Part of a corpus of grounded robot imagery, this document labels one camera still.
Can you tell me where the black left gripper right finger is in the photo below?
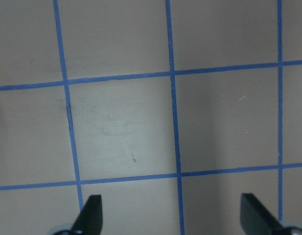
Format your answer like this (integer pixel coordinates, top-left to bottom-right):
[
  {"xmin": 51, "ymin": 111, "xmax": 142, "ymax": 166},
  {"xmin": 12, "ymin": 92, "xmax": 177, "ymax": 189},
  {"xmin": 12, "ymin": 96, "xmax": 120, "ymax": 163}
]
[{"xmin": 240, "ymin": 193, "xmax": 283, "ymax": 235}]

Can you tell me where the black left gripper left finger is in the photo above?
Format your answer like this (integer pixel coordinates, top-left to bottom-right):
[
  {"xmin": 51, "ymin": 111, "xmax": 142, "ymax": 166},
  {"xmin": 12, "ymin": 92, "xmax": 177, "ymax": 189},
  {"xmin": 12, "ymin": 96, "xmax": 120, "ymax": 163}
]
[{"xmin": 71, "ymin": 195, "xmax": 103, "ymax": 235}]

